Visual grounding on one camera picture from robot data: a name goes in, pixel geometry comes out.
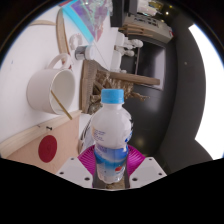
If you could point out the flat wooden sticks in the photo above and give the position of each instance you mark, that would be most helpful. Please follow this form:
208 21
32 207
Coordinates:
61 33

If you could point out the white ceramic mug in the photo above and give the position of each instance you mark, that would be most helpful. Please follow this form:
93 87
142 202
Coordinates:
40 88

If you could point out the beige wood-framed canvas board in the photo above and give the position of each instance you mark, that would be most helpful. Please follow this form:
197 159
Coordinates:
68 146

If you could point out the white cabinet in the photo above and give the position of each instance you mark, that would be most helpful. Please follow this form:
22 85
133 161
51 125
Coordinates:
150 25

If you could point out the thin wooden stick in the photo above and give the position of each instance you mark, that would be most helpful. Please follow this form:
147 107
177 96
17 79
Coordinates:
61 105

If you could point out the long ceiling light strip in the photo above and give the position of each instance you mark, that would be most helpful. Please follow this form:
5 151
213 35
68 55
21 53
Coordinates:
210 83

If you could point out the brown carved relief sculpture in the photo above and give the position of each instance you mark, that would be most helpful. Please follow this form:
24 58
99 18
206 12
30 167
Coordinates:
106 80

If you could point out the wooden paintbrush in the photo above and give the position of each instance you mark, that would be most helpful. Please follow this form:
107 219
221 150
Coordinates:
41 23

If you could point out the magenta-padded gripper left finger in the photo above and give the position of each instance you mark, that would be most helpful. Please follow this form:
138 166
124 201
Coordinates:
75 170

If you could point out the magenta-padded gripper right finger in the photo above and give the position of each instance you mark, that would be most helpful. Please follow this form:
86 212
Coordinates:
148 170

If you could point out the flat round red coaster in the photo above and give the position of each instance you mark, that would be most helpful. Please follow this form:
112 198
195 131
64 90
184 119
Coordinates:
47 148

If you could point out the white plaster bust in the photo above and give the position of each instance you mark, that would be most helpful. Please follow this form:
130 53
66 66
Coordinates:
133 43
125 51

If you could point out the blue-capped plastic water bottle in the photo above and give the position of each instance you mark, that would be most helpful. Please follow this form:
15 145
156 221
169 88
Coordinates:
111 133

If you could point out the black flat box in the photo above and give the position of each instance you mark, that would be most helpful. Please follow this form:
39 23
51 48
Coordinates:
125 10

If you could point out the purple and teal painting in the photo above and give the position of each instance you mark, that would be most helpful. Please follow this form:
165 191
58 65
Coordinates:
90 16

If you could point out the black wall screen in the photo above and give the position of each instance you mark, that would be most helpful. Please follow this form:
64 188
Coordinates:
150 63

